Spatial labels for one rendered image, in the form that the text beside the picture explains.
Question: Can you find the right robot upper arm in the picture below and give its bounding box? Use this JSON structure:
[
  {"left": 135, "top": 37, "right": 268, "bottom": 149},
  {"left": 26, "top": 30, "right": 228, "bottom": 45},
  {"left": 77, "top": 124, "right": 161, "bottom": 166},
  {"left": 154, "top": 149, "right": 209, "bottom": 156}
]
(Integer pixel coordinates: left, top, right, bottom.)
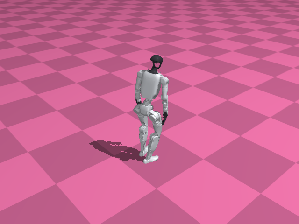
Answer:
[{"left": 160, "top": 76, "right": 169, "bottom": 101}]

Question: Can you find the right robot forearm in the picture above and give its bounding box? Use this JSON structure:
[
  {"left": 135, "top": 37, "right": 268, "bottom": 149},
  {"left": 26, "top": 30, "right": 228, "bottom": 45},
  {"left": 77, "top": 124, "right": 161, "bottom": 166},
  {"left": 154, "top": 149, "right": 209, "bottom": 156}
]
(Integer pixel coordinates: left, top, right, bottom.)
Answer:
[{"left": 162, "top": 95, "right": 168, "bottom": 115}]

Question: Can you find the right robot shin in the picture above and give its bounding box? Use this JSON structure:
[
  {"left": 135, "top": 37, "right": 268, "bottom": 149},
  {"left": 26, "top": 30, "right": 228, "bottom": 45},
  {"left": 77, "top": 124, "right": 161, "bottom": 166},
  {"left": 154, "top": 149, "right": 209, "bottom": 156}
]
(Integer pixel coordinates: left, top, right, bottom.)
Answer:
[{"left": 146, "top": 136, "right": 160, "bottom": 160}]

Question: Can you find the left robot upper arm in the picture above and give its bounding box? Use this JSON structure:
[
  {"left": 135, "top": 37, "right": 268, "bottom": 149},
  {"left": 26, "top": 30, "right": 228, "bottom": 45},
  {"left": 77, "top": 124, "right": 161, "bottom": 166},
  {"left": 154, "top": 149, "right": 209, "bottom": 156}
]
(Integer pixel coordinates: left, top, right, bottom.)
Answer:
[{"left": 135, "top": 70, "right": 145, "bottom": 91}]

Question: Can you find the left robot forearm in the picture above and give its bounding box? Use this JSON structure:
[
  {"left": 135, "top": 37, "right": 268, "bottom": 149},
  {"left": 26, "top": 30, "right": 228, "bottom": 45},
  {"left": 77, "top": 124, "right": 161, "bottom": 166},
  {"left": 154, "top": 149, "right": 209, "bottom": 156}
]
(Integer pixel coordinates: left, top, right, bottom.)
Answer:
[{"left": 135, "top": 89, "right": 141, "bottom": 102}]

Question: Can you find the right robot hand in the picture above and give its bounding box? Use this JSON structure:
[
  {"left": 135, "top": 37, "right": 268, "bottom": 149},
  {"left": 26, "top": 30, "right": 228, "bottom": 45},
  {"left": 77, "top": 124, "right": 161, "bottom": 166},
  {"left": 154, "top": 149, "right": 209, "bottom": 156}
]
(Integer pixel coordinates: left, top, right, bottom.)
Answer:
[{"left": 162, "top": 112, "right": 168, "bottom": 125}]

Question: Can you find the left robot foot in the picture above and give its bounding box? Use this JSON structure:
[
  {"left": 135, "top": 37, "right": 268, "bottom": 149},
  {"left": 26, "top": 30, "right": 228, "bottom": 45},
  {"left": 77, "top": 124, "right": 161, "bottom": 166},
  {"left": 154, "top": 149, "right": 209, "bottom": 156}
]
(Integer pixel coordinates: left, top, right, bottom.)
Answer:
[{"left": 139, "top": 145, "right": 148, "bottom": 157}]

